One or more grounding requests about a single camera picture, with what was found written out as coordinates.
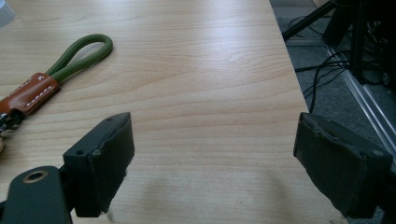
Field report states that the dark equipment stand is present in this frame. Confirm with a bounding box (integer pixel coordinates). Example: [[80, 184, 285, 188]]
[[321, 0, 396, 91]]

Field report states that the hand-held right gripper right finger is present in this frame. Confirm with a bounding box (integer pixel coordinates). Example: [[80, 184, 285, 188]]
[[293, 112, 394, 219]]

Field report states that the green rope brown leather keychain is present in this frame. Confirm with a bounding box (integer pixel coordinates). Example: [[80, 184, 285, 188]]
[[0, 33, 114, 135]]

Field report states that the black cable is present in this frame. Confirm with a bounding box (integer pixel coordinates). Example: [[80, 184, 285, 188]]
[[308, 49, 351, 114], [303, 66, 349, 96], [294, 61, 351, 74]]

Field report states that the black stand leg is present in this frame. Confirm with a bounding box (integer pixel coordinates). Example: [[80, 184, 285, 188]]
[[281, 0, 344, 42]]

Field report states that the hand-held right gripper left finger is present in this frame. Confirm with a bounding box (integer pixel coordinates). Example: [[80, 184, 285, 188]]
[[63, 112, 135, 218]]

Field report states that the translucent grey box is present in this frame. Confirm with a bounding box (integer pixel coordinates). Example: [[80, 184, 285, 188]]
[[0, 0, 16, 30]]

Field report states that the aluminium floor rail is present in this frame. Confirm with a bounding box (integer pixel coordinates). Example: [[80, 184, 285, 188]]
[[284, 38, 396, 158]]

